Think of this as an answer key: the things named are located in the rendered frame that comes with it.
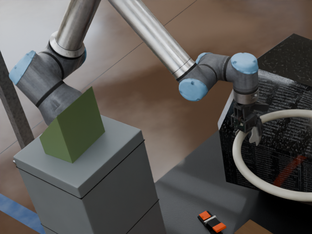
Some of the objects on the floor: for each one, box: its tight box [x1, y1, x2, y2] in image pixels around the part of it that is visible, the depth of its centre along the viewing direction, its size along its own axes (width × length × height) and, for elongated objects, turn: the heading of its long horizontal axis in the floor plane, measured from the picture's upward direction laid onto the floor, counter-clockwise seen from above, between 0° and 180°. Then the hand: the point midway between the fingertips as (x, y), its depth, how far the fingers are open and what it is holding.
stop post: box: [0, 50, 35, 163], centre depth 348 cm, size 20×20×109 cm
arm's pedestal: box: [13, 115, 167, 234], centre depth 272 cm, size 50×50×85 cm
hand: (251, 139), depth 223 cm, fingers closed on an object, 5 cm apart
